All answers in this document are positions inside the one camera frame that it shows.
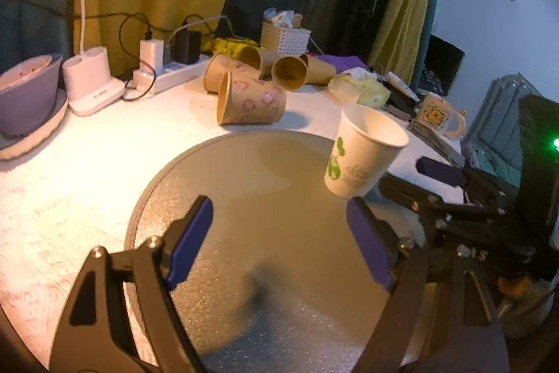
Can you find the cream bear mug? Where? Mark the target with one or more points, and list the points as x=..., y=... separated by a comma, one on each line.
x=441, y=117

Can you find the brown paper cup right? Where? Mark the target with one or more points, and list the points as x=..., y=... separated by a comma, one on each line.
x=318, y=71

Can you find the white plug charger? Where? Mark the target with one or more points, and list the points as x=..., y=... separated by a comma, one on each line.
x=151, y=53

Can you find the purple cloth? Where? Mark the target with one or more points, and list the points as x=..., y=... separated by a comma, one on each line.
x=342, y=64

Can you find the black monitor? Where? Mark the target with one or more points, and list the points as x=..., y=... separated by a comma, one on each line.
x=441, y=66

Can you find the black power adapter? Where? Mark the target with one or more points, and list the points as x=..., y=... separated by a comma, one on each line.
x=187, y=45

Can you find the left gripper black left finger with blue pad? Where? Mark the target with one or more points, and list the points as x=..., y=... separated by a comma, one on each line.
x=94, y=333

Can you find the brown floral paper cup front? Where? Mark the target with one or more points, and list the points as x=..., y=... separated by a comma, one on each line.
x=245, y=100

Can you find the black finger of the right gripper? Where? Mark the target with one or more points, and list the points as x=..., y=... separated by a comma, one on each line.
x=440, y=191

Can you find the yellow tissue pack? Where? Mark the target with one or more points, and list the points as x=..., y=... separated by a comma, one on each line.
x=366, y=92

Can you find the white power strip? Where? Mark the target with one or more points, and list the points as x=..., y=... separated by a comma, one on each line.
x=172, y=74

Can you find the brown floral paper cup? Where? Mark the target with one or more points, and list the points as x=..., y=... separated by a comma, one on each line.
x=245, y=100
x=219, y=65

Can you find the white woven basket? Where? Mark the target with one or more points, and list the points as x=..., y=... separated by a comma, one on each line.
x=285, y=41

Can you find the white desk lamp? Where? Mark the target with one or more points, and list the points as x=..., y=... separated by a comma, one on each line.
x=87, y=77

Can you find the brown paper cup left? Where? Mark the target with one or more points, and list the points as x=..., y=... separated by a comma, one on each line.
x=259, y=58

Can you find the purple bowl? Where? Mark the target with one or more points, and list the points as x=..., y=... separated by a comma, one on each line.
x=27, y=103

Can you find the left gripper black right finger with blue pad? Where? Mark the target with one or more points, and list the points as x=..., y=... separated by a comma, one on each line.
x=439, y=316

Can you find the brown floral paper cup rear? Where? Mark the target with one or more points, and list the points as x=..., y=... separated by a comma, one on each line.
x=219, y=65

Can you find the yellow curtain right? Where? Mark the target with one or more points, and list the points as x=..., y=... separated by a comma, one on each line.
x=397, y=41

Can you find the yellow patterned bag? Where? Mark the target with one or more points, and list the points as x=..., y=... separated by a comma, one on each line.
x=228, y=46

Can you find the round grey turntable mat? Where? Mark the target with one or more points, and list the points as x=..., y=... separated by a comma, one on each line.
x=279, y=284

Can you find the white green-print paper cup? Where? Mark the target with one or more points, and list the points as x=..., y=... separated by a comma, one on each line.
x=366, y=144

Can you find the small pink dotted dish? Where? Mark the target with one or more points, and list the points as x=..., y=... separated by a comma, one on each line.
x=25, y=69

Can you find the grey padded headboard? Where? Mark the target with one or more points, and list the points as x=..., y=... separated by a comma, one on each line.
x=492, y=143

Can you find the brown paper cup middle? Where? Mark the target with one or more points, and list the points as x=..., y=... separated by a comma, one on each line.
x=290, y=73

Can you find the white tube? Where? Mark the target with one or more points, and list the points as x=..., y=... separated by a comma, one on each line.
x=397, y=83

